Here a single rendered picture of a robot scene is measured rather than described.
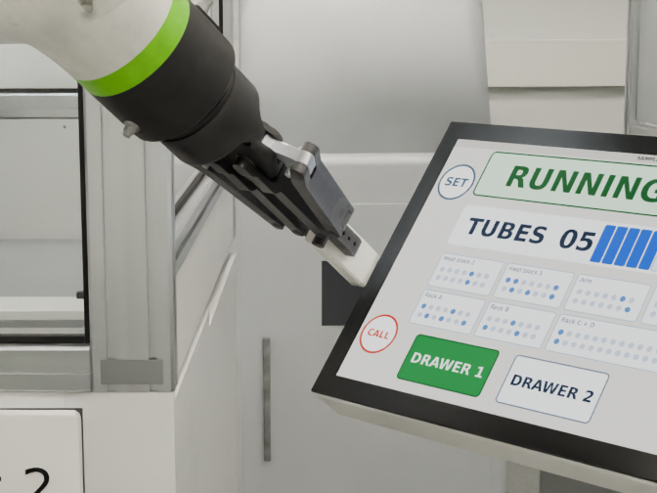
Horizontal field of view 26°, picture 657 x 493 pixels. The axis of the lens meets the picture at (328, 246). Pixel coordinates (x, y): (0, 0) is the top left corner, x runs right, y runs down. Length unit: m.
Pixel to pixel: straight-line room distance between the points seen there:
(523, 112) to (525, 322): 3.50
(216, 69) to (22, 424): 0.54
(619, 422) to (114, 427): 0.51
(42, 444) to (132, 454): 0.09
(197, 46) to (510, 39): 3.77
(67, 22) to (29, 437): 0.59
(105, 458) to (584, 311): 0.49
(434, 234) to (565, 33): 3.42
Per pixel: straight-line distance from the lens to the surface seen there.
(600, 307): 1.20
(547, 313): 1.22
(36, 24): 0.90
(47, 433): 1.39
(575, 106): 4.75
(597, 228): 1.25
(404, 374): 1.27
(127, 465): 1.41
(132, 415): 1.39
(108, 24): 0.91
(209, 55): 0.95
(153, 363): 1.38
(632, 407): 1.14
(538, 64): 4.66
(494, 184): 1.34
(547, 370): 1.19
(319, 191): 1.03
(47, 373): 1.40
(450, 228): 1.33
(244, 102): 0.99
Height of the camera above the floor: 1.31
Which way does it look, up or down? 10 degrees down
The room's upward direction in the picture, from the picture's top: straight up
